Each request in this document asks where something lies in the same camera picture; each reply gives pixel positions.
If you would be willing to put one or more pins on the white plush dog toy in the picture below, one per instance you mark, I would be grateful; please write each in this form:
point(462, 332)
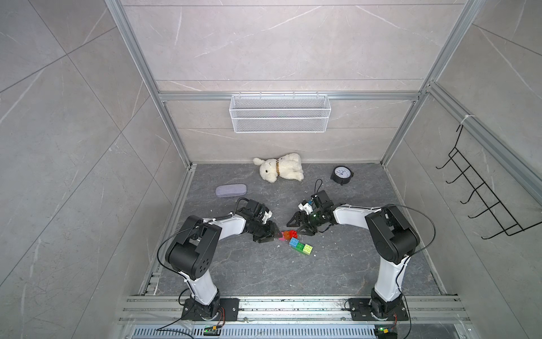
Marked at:
point(287, 167)

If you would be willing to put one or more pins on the black round clock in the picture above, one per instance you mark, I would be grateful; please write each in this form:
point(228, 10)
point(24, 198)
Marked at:
point(342, 175)

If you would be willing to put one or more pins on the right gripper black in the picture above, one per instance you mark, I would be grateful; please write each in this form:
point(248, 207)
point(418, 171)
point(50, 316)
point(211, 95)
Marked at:
point(298, 216)

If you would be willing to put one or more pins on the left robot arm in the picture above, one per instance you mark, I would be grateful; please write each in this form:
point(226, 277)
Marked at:
point(191, 251)

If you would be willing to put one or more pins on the white vented cable tray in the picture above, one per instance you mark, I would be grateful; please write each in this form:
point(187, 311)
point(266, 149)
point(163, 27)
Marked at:
point(246, 330)

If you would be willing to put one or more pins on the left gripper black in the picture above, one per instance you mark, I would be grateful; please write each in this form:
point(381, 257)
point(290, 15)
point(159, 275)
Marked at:
point(270, 232)

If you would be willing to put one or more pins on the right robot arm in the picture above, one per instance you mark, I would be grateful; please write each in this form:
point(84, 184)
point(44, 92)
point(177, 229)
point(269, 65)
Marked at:
point(394, 238)

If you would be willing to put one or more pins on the lime lego brick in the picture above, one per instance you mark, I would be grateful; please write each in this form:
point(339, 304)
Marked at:
point(307, 249)

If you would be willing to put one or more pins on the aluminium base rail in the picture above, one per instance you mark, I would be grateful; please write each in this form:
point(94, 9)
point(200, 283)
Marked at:
point(296, 309)

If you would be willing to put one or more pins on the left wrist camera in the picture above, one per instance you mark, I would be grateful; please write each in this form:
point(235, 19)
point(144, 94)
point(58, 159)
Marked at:
point(266, 216)

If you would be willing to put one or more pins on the white wire mesh basket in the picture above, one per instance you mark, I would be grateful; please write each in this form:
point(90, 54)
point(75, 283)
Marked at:
point(261, 114)

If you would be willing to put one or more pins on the blue lego brick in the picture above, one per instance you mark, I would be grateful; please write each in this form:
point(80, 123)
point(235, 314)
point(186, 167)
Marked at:
point(294, 242)

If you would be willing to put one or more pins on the black wall hook rack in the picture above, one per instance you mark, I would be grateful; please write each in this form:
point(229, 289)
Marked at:
point(492, 204)

